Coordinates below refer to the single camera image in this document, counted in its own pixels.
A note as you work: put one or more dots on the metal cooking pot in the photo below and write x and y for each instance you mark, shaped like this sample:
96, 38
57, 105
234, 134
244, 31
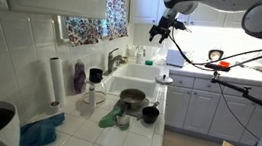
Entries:
132, 96

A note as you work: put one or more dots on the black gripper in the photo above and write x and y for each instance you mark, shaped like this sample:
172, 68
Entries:
165, 26

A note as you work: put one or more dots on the white toaster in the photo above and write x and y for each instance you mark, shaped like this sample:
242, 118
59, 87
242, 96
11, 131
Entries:
175, 58

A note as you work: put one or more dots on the purple bottle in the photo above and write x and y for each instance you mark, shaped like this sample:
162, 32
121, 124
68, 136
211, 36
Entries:
79, 76

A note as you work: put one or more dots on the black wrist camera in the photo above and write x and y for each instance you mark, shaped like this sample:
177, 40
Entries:
181, 25

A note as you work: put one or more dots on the white cabinets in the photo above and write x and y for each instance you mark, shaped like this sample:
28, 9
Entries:
146, 1
200, 111

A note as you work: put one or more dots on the blue cloth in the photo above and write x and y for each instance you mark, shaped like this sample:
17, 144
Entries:
39, 130

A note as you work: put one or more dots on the brushed metal tap faucet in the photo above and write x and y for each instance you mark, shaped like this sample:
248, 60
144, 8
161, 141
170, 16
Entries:
111, 62

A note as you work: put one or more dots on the white double sink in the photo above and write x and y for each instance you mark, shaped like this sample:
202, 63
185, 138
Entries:
137, 73

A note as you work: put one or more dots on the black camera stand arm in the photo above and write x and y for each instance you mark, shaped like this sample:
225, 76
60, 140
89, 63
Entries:
236, 89

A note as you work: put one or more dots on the green sponge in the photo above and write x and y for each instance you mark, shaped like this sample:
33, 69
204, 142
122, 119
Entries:
149, 62

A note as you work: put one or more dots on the white paper towel roll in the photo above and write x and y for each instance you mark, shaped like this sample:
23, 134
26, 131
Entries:
56, 80

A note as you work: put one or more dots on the small black measuring cup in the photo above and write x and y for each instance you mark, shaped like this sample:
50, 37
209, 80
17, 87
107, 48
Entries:
150, 115

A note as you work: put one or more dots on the black camera on stand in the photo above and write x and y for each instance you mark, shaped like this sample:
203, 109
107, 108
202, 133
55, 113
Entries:
217, 67

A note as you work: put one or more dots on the white lower cabinets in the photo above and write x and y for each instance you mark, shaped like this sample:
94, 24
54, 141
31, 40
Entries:
200, 111

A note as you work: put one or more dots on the green cloth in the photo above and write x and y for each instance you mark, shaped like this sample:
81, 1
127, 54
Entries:
109, 119

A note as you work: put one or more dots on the glass carafe with black top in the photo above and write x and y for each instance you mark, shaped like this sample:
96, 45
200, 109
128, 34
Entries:
94, 90

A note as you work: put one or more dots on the black and white kettle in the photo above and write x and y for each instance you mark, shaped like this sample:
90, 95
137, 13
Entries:
215, 54

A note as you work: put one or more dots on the white upper cabinets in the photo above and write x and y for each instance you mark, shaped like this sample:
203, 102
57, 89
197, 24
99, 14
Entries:
146, 1

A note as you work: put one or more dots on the white jar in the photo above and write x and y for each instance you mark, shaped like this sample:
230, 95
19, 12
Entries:
131, 51

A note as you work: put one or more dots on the white soap bottle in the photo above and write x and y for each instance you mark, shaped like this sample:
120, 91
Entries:
139, 57

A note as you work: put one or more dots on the floral side curtain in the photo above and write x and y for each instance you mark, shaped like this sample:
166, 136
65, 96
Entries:
115, 10

